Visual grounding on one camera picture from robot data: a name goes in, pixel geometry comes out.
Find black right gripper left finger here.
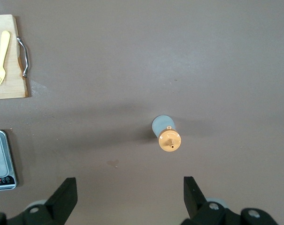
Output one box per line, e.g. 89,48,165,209
0,177,78,225

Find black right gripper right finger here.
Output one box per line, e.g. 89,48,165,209
181,176,280,225

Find translucent sauce bottle orange cap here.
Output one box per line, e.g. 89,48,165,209
152,114,182,152

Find silver digital kitchen scale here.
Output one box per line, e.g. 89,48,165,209
0,130,17,192

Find brown table mat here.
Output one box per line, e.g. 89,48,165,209
0,0,284,225

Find yellow plastic fork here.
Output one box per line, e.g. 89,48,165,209
0,30,11,86

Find wooden cutting board metal handle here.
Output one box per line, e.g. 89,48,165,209
0,14,30,100

